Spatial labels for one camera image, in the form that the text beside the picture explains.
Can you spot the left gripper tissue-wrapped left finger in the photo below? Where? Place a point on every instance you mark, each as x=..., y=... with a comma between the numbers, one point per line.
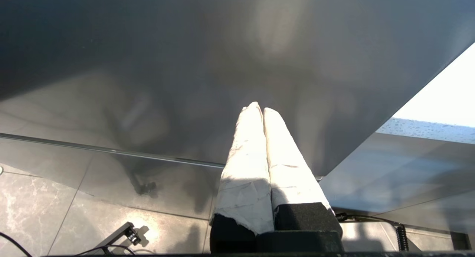
x=245, y=175

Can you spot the left gripper tissue-wrapped right finger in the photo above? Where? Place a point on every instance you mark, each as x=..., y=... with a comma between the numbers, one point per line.
x=289, y=175

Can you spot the grey cabinet front panel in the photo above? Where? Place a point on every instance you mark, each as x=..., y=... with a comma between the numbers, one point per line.
x=400, y=175

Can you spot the stainless steel appliance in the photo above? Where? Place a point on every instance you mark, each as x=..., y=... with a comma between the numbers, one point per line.
x=148, y=64

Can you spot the small black box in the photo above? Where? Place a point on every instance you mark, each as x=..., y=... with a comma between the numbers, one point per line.
x=461, y=241

